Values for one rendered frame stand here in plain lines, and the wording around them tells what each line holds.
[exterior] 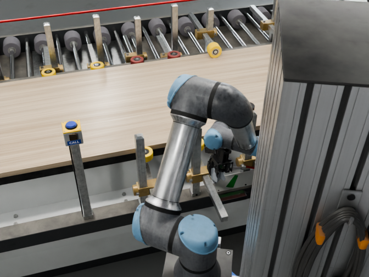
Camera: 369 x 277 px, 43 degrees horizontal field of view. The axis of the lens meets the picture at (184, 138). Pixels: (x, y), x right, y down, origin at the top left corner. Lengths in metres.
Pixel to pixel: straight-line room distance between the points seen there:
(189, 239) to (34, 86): 1.62
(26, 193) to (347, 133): 1.88
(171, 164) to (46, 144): 1.01
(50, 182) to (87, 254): 0.60
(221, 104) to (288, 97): 0.77
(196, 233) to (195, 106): 0.37
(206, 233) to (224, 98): 0.39
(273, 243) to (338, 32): 0.35
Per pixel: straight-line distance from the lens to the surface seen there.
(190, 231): 1.38
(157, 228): 1.41
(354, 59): 0.66
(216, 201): 2.05
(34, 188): 2.33
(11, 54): 3.26
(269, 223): 0.77
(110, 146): 2.23
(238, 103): 1.38
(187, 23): 3.40
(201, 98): 1.38
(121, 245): 2.74
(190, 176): 2.15
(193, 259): 1.41
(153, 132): 2.28
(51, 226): 2.20
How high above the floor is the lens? 2.34
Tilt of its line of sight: 40 degrees down
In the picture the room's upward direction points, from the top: straight up
